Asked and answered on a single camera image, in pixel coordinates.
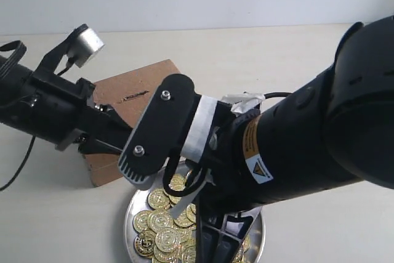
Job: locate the gold coin lower left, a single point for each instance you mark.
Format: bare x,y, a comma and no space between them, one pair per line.
167,240

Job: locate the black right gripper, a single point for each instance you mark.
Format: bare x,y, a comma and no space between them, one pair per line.
210,140

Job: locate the gold coin left edge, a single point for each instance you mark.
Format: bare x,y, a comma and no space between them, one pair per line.
157,199

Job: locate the brown cardboard slotted box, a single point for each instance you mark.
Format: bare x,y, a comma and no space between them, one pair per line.
128,93

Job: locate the gold coin far left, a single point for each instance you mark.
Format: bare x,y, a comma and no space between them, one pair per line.
140,221

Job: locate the gold coin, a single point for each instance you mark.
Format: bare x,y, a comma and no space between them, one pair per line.
167,240
140,221

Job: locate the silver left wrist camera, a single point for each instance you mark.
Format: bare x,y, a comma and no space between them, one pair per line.
84,46

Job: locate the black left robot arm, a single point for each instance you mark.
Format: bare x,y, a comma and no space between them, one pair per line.
11,98

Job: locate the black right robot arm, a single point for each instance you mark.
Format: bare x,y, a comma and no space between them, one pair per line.
334,131

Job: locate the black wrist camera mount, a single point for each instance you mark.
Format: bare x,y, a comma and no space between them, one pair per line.
160,131

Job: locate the round steel plate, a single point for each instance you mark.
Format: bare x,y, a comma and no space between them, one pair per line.
139,203

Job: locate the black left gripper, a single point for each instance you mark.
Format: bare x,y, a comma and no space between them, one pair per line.
51,106

